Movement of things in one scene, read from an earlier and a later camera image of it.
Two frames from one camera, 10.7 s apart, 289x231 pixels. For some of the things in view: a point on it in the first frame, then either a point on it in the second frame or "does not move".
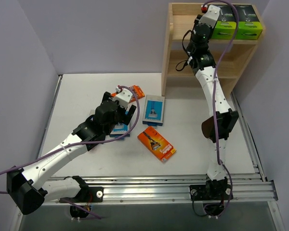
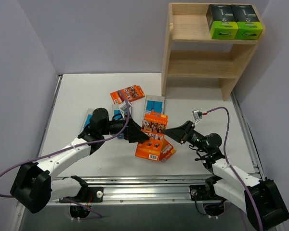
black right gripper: [197, 21] → [187, 132]
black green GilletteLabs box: [226, 26] does not move
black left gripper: [124, 111] → [127, 131]
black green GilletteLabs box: [249, 27] does not move
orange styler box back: [137, 90] does not move
